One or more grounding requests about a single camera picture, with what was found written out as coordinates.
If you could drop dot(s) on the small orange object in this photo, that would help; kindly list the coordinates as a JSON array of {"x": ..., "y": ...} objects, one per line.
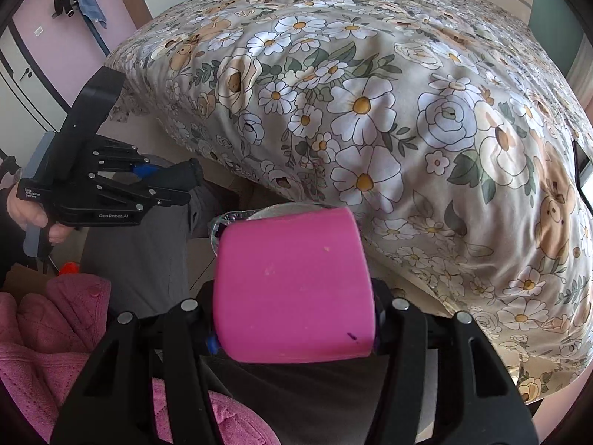
[{"x": 69, "y": 268}]

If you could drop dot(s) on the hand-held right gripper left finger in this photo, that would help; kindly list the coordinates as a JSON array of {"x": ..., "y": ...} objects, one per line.
[{"x": 214, "y": 344}]

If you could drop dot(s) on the black smartphone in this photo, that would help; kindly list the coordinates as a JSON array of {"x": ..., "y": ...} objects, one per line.
[{"x": 583, "y": 162}]

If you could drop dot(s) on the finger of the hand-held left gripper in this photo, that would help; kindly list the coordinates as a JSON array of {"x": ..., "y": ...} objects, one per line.
[
  {"x": 144, "y": 170},
  {"x": 185, "y": 176}
]

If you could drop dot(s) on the person's grey trouser leg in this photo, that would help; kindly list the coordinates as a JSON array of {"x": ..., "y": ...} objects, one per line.
[{"x": 139, "y": 264}]

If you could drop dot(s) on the clear plastic bag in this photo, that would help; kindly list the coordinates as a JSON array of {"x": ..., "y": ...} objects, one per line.
[{"x": 220, "y": 229}]

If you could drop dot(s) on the person's left hand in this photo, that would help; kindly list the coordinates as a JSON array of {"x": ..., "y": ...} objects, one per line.
[{"x": 21, "y": 211}]

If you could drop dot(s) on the pink fleece garment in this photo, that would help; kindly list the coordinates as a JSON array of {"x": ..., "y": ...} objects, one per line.
[{"x": 46, "y": 333}]

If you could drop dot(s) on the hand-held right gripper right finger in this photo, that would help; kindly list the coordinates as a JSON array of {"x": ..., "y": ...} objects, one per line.
[{"x": 394, "y": 333}]

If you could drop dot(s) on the pink cup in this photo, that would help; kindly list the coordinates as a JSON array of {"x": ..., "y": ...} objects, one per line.
[{"x": 292, "y": 287}]

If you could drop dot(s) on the white door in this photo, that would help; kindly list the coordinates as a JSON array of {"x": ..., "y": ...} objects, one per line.
[{"x": 28, "y": 102}]

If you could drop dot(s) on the floral bear print blanket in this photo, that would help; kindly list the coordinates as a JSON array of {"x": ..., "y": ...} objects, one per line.
[{"x": 370, "y": 102}]

